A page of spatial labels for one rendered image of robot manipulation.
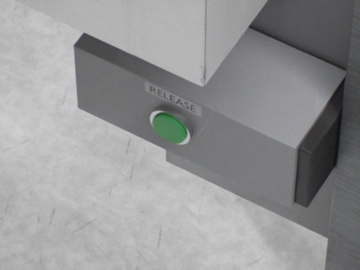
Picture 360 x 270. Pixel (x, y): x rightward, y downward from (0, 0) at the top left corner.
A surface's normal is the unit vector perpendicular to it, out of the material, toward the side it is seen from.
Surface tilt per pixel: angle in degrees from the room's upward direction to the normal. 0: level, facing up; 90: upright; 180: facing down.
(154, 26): 90
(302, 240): 0
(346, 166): 90
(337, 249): 90
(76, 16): 90
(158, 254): 0
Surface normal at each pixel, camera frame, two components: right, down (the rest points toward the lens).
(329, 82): 0.00, -0.60
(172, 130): -0.51, 0.69
